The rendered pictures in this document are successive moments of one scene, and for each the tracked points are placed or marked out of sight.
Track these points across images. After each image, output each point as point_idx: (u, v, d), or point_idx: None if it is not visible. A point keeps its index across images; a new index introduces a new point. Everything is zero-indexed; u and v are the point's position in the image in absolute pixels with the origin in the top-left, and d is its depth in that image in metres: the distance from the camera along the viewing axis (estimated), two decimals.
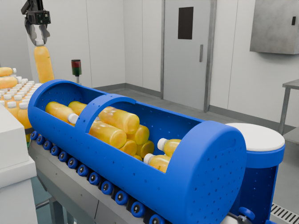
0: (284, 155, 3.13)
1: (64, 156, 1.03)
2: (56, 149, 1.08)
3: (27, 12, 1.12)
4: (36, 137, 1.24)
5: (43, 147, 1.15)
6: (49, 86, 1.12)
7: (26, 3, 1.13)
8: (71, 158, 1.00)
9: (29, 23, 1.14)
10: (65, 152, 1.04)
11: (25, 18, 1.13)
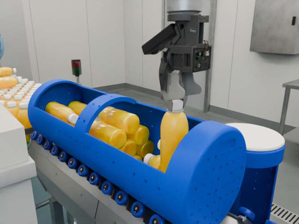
0: (284, 155, 3.13)
1: (64, 156, 1.03)
2: (56, 149, 1.08)
3: (168, 49, 0.56)
4: (36, 137, 1.24)
5: (43, 147, 1.15)
6: (49, 86, 1.12)
7: (164, 32, 0.57)
8: (71, 158, 1.00)
9: (169, 70, 0.57)
10: (65, 152, 1.04)
11: (163, 61, 0.56)
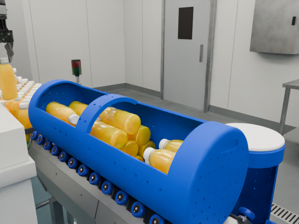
0: (284, 155, 3.13)
1: (64, 157, 1.03)
2: (55, 150, 1.08)
3: None
4: (36, 137, 1.24)
5: (43, 146, 1.15)
6: (50, 86, 1.11)
7: None
8: (72, 157, 1.00)
9: None
10: (65, 153, 1.04)
11: None
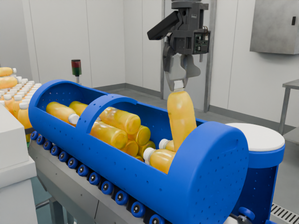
0: (284, 155, 3.13)
1: (64, 157, 1.03)
2: (55, 150, 1.08)
3: (171, 34, 0.62)
4: (36, 137, 1.24)
5: (43, 146, 1.15)
6: (50, 86, 1.11)
7: (168, 18, 0.64)
8: (72, 157, 1.00)
9: (171, 52, 0.63)
10: (65, 153, 1.04)
11: (167, 44, 0.62)
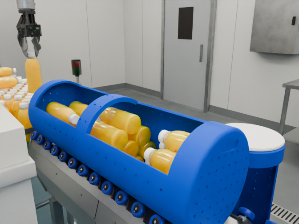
0: (284, 155, 3.13)
1: (63, 157, 1.03)
2: (55, 150, 1.08)
3: (20, 26, 1.21)
4: (36, 137, 1.24)
5: (43, 146, 1.15)
6: (50, 86, 1.11)
7: (20, 18, 1.22)
8: (72, 157, 1.00)
9: (22, 36, 1.21)
10: (65, 154, 1.03)
11: (18, 32, 1.21)
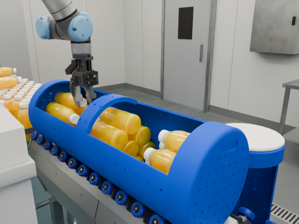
0: (284, 155, 3.13)
1: (63, 157, 1.03)
2: (55, 150, 1.08)
3: (74, 73, 1.01)
4: (36, 137, 1.24)
5: (43, 146, 1.15)
6: (50, 86, 1.11)
7: (73, 63, 1.02)
8: (72, 157, 1.00)
9: (74, 84, 1.02)
10: (65, 154, 1.03)
11: (71, 80, 1.01)
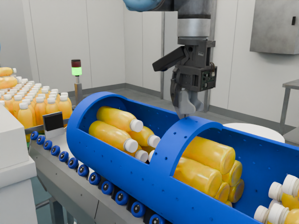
0: None
1: (60, 153, 1.05)
2: (55, 150, 1.08)
3: (177, 69, 0.62)
4: (36, 137, 1.24)
5: (48, 142, 1.14)
6: (94, 102, 0.88)
7: (174, 53, 0.63)
8: (74, 158, 0.99)
9: (179, 88, 0.63)
10: (58, 156, 1.05)
11: (173, 82, 0.62)
